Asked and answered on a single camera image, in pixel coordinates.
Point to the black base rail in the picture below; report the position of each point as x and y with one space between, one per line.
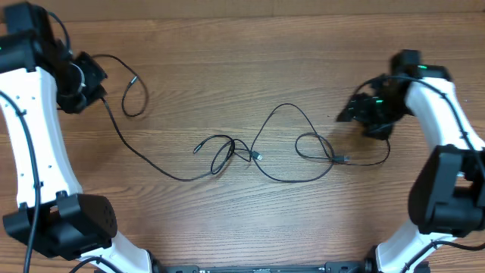
329 267

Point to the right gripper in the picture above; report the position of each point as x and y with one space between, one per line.
356 107

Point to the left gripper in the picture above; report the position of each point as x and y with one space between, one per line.
96 92

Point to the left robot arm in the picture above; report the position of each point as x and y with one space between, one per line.
55 218

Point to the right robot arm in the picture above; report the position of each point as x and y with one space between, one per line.
446 202

